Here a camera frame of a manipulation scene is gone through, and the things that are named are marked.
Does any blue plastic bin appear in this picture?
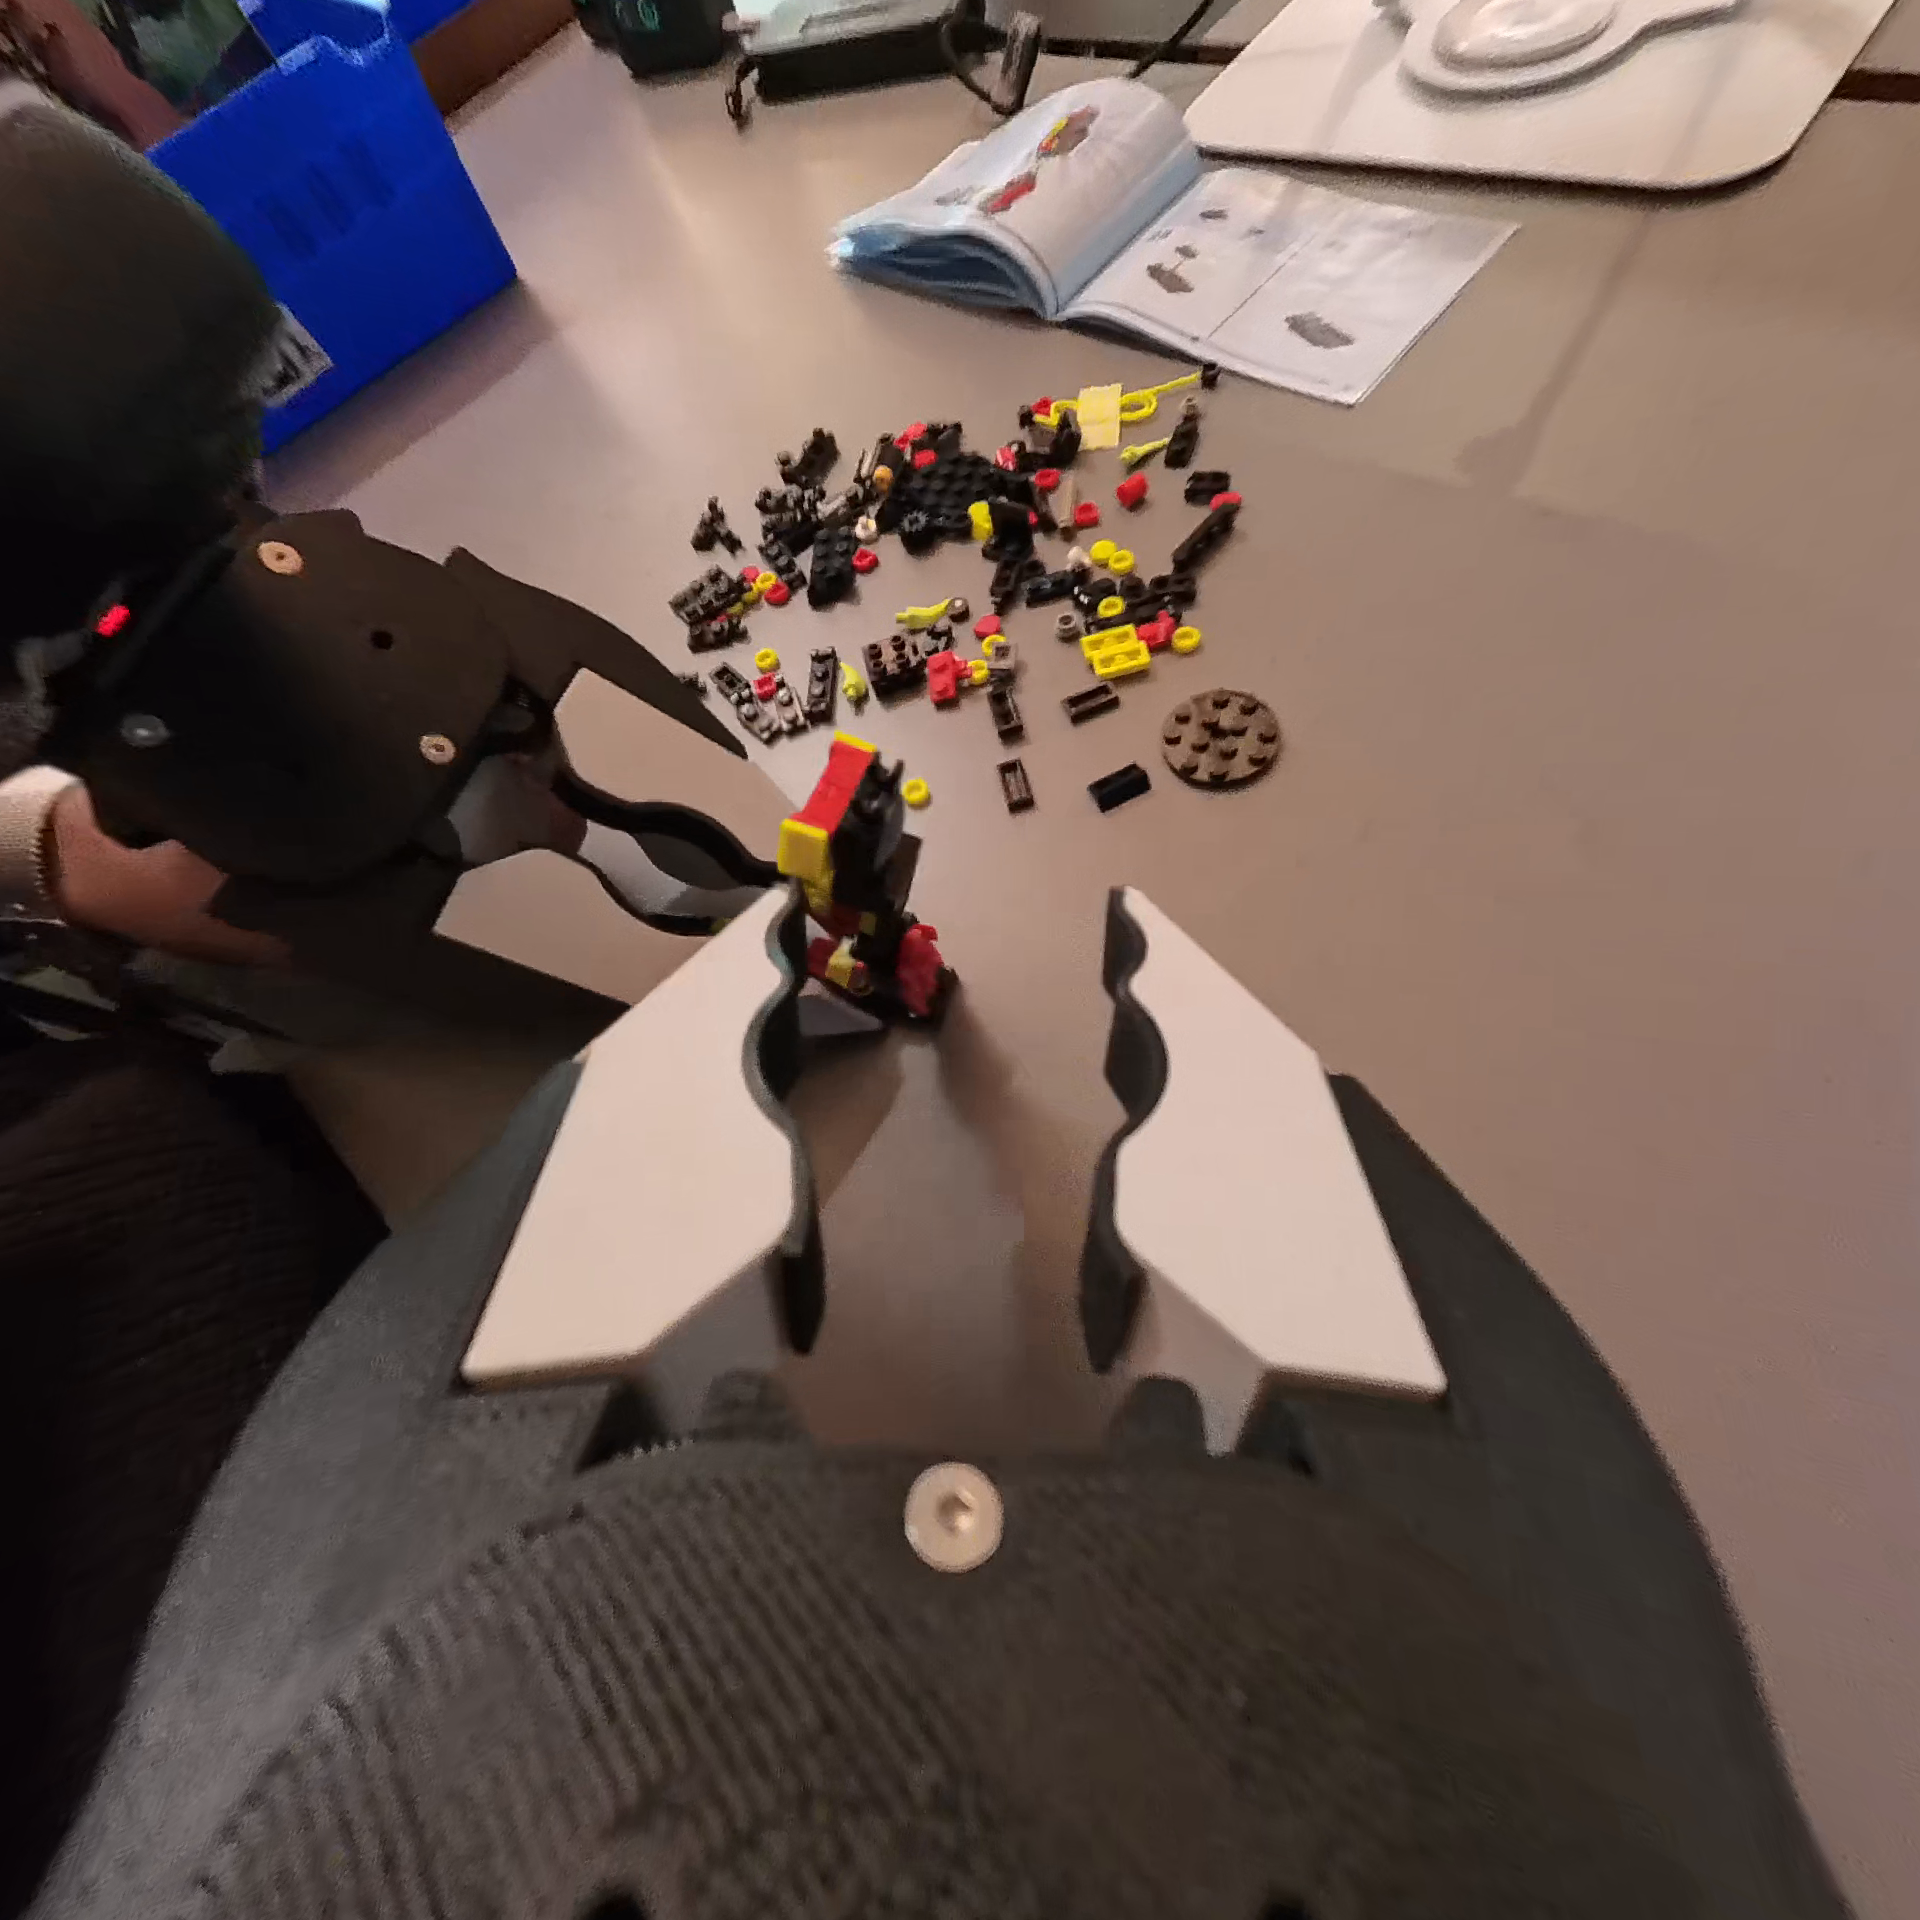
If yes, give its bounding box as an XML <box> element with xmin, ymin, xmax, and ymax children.
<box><xmin>148</xmin><ymin>0</ymin><xmax>519</xmax><ymax>452</ymax></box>

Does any red yellow lego snake model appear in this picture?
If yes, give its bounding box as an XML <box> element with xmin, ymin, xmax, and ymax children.
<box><xmin>777</xmin><ymin>731</ymin><xmax>962</xmax><ymax>1037</ymax></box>

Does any black charging case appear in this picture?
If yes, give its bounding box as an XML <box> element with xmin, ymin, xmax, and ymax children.
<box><xmin>578</xmin><ymin>0</ymin><xmax>737</xmax><ymax>77</ymax></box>

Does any person's left hand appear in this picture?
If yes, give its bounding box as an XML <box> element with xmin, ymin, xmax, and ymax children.
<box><xmin>57</xmin><ymin>795</ymin><xmax>294</xmax><ymax>962</ymax></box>

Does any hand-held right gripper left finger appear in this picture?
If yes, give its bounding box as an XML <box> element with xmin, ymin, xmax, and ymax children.
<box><xmin>462</xmin><ymin>888</ymin><xmax>827</xmax><ymax>1419</ymax></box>

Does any round black lego plate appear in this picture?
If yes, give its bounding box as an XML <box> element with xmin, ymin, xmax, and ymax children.
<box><xmin>1160</xmin><ymin>687</ymin><xmax>1287</xmax><ymax>792</ymax></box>

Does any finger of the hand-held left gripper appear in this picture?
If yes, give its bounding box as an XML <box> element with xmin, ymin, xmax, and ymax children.
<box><xmin>517</xmin><ymin>670</ymin><xmax>798</xmax><ymax>884</ymax></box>
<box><xmin>441</xmin><ymin>832</ymin><xmax>770</xmax><ymax>999</ymax></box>

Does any white stand base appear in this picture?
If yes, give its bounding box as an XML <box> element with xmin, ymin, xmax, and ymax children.
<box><xmin>1185</xmin><ymin>0</ymin><xmax>1900</xmax><ymax>192</ymax></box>

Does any black power adapter with cable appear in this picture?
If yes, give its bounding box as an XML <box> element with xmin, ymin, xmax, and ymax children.
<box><xmin>720</xmin><ymin>0</ymin><xmax>1292</xmax><ymax>129</ymax></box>

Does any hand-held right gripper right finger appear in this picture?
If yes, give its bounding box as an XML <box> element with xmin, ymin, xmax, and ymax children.
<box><xmin>1080</xmin><ymin>888</ymin><xmax>1449</xmax><ymax>1455</ymax></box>

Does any open instruction booklet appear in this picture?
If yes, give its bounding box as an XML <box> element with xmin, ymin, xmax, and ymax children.
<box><xmin>829</xmin><ymin>75</ymin><xmax>1520</xmax><ymax>406</ymax></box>

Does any pile of lego pieces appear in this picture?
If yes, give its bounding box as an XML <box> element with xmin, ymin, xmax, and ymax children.
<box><xmin>667</xmin><ymin>367</ymin><xmax>1246</xmax><ymax>819</ymax></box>

